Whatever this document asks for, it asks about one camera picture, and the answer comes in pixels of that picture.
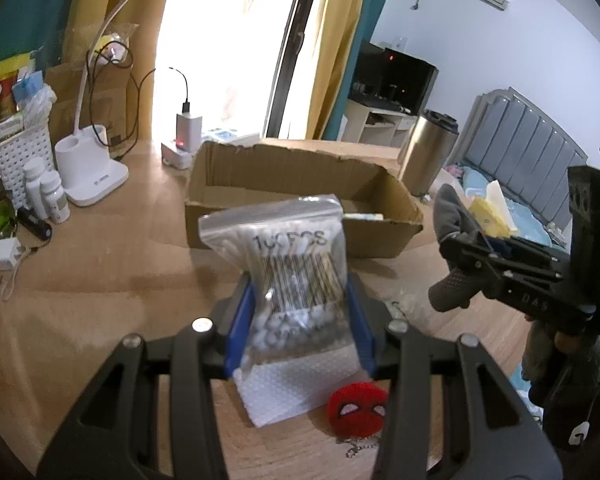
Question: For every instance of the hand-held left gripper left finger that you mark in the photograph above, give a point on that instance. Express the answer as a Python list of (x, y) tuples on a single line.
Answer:
[(241, 327)]

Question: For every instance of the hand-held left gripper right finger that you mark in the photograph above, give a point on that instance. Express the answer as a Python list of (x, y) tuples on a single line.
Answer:
[(358, 322)]

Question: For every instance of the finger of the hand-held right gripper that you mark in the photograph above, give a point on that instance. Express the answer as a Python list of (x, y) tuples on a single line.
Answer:
[(510, 280), (510, 251)]

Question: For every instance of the grey knit glove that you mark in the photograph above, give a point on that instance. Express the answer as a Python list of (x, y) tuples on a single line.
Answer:
[(452, 210)]

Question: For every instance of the clear bag of cotton swabs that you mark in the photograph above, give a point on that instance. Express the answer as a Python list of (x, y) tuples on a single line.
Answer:
[(290, 270)]

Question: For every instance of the cardboard box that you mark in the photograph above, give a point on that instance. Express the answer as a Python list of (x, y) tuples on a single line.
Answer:
[(300, 175)]

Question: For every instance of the person's right hand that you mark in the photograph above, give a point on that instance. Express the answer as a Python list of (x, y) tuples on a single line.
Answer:
[(566, 341)]

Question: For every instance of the light blue bedding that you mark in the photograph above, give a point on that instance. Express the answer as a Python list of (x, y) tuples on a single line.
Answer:
[(527, 215)]

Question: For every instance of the yellow cloth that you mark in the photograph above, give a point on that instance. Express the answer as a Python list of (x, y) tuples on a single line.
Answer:
[(492, 210)]

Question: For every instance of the grey padded bed headboard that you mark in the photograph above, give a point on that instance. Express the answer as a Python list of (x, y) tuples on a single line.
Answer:
[(525, 135)]

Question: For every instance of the stainless steel tumbler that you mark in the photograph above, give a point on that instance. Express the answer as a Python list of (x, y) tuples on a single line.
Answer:
[(425, 155)]

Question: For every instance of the person's dark clothing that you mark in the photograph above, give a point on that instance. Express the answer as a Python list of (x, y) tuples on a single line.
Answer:
[(575, 395)]

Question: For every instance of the white power strip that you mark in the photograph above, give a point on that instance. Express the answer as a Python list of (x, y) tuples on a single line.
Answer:
[(176, 159)]

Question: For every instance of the white shelf cabinet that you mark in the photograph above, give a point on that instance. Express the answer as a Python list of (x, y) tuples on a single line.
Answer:
[(375, 125)]

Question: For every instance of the white and blue box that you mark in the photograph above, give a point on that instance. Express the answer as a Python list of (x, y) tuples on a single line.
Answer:
[(227, 136)]

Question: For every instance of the white charger brick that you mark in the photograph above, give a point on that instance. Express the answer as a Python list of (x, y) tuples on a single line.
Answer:
[(187, 132)]

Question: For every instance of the black monitor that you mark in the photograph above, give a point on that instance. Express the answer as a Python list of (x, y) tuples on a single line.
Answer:
[(395, 80)]

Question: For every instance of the white desk lamp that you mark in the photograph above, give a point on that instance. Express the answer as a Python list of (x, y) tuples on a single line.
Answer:
[(87, 170)]

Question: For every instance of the white pill bottle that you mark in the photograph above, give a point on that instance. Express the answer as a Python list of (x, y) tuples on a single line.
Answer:
[(56, 197), (34, 185)]

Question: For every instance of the black cylinder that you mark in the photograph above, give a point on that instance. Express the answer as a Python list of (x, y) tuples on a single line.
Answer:
[(35, 224)]

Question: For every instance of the white plug adapter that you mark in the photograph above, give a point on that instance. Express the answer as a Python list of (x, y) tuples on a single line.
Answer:
[(7, 255)]

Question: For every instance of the brown cardboard carton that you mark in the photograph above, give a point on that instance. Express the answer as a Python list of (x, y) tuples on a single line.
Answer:
[(107, 105)]

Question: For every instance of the yellow curtain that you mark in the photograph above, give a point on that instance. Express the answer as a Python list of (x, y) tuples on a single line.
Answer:
[(337, 45)]

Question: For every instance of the white perforated basket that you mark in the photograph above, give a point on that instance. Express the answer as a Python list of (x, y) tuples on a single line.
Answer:
[(12, 155)]

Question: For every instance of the blue face mask pack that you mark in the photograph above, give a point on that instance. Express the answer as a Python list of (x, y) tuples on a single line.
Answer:
[(30, 92)]

